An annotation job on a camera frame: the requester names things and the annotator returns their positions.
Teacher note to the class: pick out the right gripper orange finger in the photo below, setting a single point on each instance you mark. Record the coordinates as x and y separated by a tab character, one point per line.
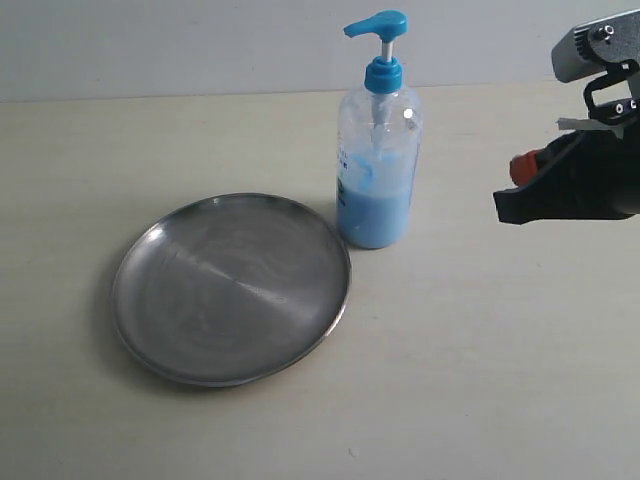
530	200
525	167

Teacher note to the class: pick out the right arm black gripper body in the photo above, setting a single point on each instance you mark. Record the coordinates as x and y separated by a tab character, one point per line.
591	171

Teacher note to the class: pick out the blue pump soap bottle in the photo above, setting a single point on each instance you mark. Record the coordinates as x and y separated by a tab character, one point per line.
379	133

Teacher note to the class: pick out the round metal plate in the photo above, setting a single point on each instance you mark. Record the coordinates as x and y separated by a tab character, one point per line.
230	289

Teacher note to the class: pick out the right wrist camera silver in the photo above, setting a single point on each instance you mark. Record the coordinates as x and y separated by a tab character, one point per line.
597	46

